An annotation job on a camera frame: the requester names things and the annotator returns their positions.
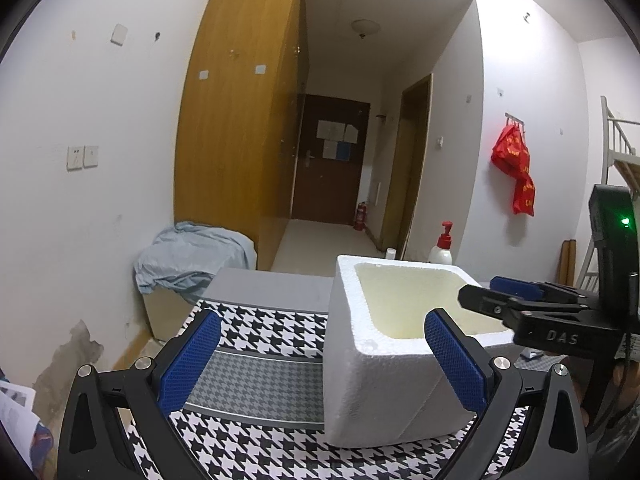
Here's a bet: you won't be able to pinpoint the white foam box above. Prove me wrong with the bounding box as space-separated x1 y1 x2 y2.
324 255 526 448

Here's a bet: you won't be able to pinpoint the person's right hand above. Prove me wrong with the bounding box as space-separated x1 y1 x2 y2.
571 375 592 428

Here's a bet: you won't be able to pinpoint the wooden wardrobe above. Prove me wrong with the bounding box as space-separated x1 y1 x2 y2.
173 0 308 273

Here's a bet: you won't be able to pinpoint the round ceiling lamp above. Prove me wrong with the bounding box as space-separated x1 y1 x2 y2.
351 19 381 40

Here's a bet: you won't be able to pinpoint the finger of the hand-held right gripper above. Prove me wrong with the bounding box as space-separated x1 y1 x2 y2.
489 275 591 306
457 284 588 318

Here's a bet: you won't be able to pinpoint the red plastic bag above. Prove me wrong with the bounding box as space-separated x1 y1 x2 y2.
512 172 536 217
491 124 531 181

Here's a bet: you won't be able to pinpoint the light blue crumpled cloth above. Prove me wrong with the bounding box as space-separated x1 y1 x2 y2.
134 220 257 295

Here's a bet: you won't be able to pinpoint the white pump lotion bottle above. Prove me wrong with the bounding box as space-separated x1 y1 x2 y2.
427 221 454 265

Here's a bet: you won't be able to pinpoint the dark brown door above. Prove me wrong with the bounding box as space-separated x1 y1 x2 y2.
291 94 371 223

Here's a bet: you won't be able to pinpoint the beige box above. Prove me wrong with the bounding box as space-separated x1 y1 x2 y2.
142 280 201 343

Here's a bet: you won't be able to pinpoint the wooden boards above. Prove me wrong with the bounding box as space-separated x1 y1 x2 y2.
557 240 578 286

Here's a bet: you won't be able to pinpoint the grey houndstooth tablecloth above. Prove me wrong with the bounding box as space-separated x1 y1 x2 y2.
120 267 551 480

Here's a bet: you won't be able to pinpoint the wooden side door frame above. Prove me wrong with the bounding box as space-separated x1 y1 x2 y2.
378 74 433 261

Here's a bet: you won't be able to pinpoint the printed paper sheets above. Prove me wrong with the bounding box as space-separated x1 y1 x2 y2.
0 379 55 478

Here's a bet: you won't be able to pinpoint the metal bunk bed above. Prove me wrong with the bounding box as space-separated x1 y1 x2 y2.
575 95 640 291

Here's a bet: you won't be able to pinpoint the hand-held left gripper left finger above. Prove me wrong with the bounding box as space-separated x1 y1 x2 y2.
57 310 223 480

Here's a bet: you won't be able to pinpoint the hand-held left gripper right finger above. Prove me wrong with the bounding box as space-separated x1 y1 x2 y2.
424 308 588 480

